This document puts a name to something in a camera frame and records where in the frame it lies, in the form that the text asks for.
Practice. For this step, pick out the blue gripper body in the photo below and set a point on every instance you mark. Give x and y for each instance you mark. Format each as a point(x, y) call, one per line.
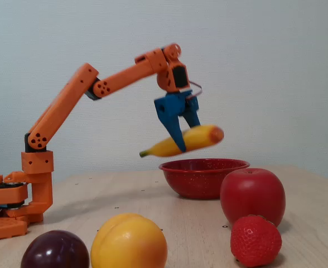
point(172, 107)

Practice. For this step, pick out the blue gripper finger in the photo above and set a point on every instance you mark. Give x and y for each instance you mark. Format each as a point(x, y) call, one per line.
point(175, 131)
point(193, 118)

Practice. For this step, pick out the yellow plastic banana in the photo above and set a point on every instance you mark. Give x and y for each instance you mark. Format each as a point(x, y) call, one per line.
point(198, 138)

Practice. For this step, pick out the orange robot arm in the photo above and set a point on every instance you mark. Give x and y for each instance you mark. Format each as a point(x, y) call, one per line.
point(66, 97)

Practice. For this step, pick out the orange robot base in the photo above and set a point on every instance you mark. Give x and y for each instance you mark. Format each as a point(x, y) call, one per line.
point(10, 192)

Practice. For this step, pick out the red speckled bowl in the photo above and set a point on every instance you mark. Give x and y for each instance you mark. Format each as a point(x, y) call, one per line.
point(197, 181)

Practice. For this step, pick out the red plastic apple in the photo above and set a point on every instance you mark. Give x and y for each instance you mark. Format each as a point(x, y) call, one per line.
point(251, 195)

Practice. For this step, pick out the yellow orange plastic peach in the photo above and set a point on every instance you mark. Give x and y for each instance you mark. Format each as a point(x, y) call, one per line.
point(127, 245)

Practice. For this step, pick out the red plastic strawberry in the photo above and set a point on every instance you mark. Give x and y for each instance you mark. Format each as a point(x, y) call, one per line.
point(254, 243)

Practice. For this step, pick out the dark purple plastic plum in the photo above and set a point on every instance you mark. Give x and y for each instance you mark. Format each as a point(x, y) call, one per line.
point(55, 251)

